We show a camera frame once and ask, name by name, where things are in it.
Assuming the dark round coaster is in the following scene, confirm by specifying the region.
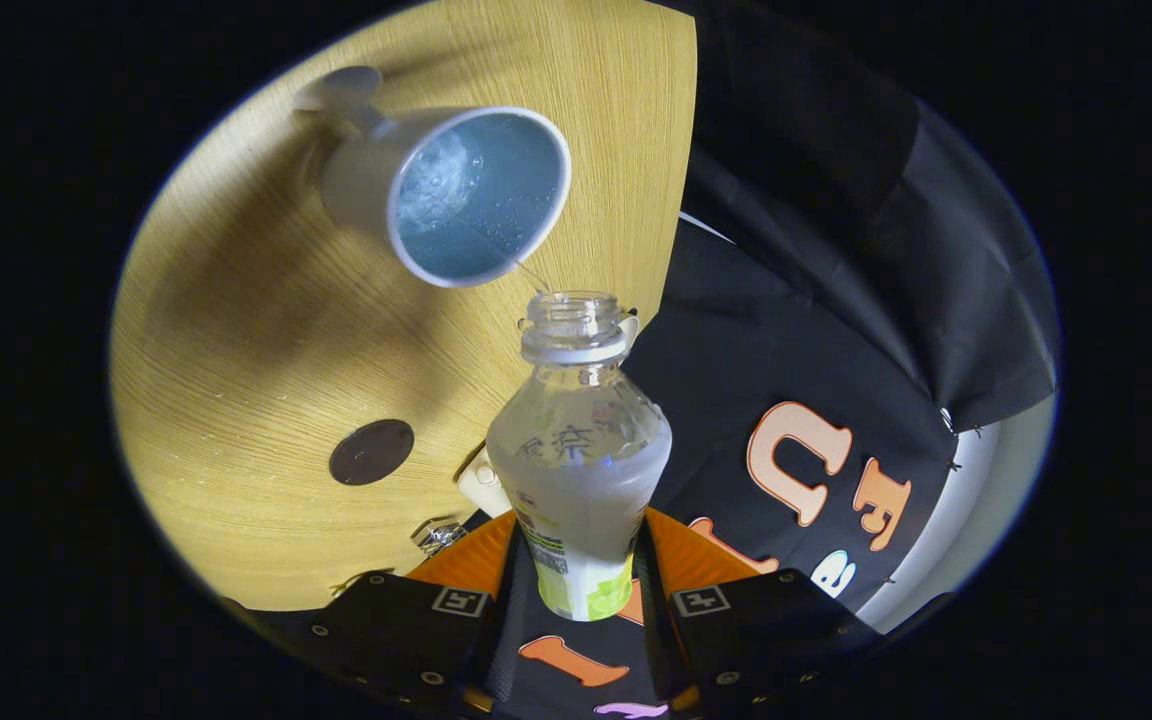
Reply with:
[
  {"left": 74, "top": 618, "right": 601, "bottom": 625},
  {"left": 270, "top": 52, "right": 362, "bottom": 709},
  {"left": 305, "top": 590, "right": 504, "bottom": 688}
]
[{"left": 329, "top": 419, "right": 415, "bottom": 487}]

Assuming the clear juice bottle green label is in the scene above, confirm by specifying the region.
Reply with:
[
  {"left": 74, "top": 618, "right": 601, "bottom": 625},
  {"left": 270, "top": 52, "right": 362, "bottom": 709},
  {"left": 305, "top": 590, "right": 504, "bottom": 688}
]
[{"left": 486, "top": 291, "right": 673, "bottom": 623}]

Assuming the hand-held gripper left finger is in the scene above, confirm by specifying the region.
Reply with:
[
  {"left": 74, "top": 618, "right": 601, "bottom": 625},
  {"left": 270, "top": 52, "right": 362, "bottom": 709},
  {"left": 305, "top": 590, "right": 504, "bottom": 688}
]
[{"left": 266, "top": 510, "right": 527, "bottom": 716}]

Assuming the wooden table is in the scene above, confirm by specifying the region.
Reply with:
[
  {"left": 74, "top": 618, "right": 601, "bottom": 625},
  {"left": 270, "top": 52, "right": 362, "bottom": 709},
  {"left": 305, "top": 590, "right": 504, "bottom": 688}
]
[{"left": 111, "top": 0, "right": 699, "bottom": 613}]

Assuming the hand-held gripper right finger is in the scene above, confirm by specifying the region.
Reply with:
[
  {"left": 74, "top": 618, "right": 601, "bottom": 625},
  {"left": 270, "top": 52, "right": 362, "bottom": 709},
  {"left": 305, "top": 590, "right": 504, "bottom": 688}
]
[{"left": 636, "top": 508, "right": 882, "bottom": 716}]

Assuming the wire utensil holder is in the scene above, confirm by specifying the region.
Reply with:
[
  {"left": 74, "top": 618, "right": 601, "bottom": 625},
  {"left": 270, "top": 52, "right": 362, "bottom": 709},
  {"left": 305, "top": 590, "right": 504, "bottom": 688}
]
[{"left": 414, "top": 518, "right": 469, "bottom": 556}]

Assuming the white cup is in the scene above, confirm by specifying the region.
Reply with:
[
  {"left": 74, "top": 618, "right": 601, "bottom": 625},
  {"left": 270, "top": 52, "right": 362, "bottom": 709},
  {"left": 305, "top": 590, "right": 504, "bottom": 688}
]
[{"left": 294, "top": 65, "right": 573, "bottom": 289}]

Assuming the white toaster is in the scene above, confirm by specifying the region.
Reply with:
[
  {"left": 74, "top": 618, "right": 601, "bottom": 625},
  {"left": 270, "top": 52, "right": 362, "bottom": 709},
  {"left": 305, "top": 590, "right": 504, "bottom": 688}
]
[{"left": 458, "top": 445, "right": 515, "bottom": 519}]

